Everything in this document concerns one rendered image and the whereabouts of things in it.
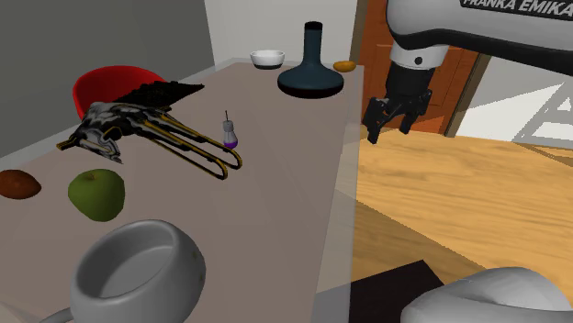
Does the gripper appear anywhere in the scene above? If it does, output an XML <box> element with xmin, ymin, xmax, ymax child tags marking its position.
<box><xmin>361</xmin><ymin>61</ymin><xmax>436</xmax><ymax>145</ymax></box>

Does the dark blue flask vase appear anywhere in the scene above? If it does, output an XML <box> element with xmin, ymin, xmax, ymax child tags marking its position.
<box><xmin>276</xmin><ymin>20</ymin><xmax>345</xmax><ymax>100</ymax></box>

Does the small white bowl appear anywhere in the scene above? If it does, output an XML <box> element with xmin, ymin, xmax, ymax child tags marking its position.
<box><xmin>249</xmin><ymin>49</ymin><xmax>287</xmax><ymax>71</ymax></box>

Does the small grey purple bottle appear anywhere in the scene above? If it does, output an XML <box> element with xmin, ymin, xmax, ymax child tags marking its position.
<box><xmin>222</xmin><ymin>110</ymin><xmax>239</xmax><ymax>150</ymax></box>

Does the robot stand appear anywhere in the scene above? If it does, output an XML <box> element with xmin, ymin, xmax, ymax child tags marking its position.
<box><xmin>348</xmin><ymin>260</ymin><xmax>446</xmax><ymax>323</ymax></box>

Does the black and gold bird figure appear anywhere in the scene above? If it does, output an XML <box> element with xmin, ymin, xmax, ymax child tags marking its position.
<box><xmin>56</xmin><ymin>81</ymin><xmax>243</xmax><ymax>181</ymax></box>

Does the red chair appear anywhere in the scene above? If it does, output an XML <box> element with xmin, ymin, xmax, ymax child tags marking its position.
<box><xmin>72</xmin><ymin>65</ymin><xmax>168</xmax><ymax>121</ymax></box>

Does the large grey cup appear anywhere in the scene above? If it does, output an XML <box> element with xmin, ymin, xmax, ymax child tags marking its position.
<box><xmin>39</xmin><ymin>218</ymin><xmax>208</xmax><ymax>323</ymax></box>

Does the green apple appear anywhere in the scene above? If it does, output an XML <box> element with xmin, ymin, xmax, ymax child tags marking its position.
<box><xmin>67</xmin><ymin>168</ymin><xmax>127</xmax><ymax>223</ymax></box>

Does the brown potato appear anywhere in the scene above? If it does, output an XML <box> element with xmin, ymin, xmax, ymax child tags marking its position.
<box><xmin>0</xmin><ymin>169</ymin><xmax>43</xmax><ymax>201</ymax></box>

